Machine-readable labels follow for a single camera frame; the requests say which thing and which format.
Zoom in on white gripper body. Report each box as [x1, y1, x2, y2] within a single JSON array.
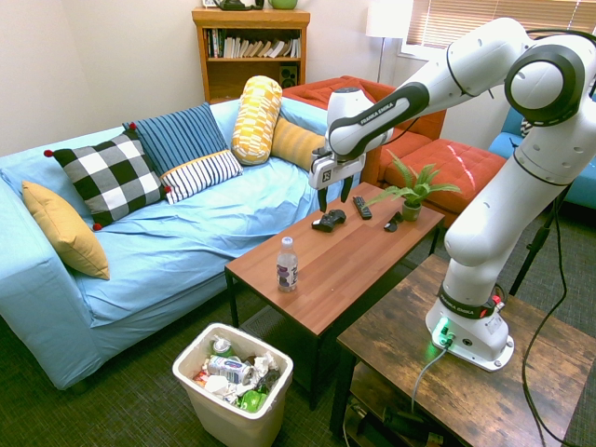
[[307, 148, 367, 191]]

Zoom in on clear plastic water bottle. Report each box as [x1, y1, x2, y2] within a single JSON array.
[[276, 236, 299, 293]]

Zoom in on white plastic trash bin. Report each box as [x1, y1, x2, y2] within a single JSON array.
[[171, 321, 295, 447]]

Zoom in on black game controller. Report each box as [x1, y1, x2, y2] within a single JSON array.
[[311, 209, 348, 233]]

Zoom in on mustard striped pillow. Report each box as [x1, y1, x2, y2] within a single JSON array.
[[270, 116, 328, 173]]

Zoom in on wooden coffee table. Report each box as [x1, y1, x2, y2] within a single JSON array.
[[223, 181, 447, 413]]

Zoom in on potted green fern plant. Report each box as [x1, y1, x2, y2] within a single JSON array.
[[363, 149, 463, 224]]

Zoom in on yellow white patterned bolster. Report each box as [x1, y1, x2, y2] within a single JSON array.
[[230, 74, 284, 167]]

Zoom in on orange armchair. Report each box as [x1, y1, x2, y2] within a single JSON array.
[[281, 74, 448, 186]]

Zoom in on orange ottoman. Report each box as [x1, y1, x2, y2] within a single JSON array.
[[382, 138, 508, 229]]

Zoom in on wooden bookshelf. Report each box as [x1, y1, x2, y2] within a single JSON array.
[[191, 7, 312, 105]]

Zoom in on blue striped pillow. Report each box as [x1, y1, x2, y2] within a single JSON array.
[[122, 102, 245, 206]]

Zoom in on row of books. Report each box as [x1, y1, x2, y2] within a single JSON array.
[[206, 28, 302, 60]]

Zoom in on white floor lamp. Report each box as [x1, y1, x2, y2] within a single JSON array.
[[365, 0, 414, 85]]

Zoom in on light blue sofa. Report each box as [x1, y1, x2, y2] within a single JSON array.
[[0, 96, 362, 391]]

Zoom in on crumpled white paper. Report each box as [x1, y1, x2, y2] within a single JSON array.
[[251, 350, 281, 386]]

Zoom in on crushed white can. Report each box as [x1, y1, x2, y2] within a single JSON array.
[[206, 354, 254, 386]]

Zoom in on green crushed can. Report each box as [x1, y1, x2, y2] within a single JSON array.
[[237, 389, 268, 413]]

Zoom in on rustic wooden robot table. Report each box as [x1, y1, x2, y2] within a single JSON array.
[[329, 252, 596, 447]]

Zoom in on black white checkered pillow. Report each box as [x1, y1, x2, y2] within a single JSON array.
[[43, 129, 172, 232]]

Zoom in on blue chair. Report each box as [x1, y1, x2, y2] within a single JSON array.
[[487, 92, 596, 210]]

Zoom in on window blinds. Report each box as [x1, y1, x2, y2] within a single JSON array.
[[405, 0, 596, 48]]

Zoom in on mustard yellow square pillow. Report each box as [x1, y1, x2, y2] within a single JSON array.
[[20, 180, 112, 282]]

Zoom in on black camera tripod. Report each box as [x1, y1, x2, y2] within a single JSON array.
[[508, 183, 574, 297]]

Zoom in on grey power cable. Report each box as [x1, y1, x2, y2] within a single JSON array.
[[410, 343, 451, 413]]

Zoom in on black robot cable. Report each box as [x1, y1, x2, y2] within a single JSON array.
[[520, 181, 581, 447]]

